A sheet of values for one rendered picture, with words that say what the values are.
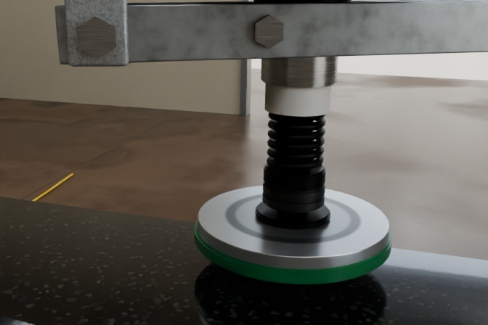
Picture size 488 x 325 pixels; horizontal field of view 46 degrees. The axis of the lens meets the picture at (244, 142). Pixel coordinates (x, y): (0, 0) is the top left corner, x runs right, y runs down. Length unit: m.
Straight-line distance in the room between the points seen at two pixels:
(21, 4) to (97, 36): 5.92
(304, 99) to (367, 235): 0.16
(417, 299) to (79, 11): 0.42
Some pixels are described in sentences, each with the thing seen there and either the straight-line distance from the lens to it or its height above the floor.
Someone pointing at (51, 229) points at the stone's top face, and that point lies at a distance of 0.78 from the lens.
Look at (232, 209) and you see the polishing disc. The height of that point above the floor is 0.88.
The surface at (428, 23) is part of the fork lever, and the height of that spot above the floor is 1.10.
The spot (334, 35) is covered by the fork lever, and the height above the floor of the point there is 1.09.
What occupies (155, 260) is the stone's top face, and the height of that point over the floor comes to 0.83.
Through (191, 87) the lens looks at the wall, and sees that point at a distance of 5.64.
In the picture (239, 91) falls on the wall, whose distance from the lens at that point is 5.50.
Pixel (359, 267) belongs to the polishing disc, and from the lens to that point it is 0.58.
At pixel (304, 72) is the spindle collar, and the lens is 0.57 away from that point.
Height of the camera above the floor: 1.12
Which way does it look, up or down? 14 degrees down
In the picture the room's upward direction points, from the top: 1 degrees clockwise
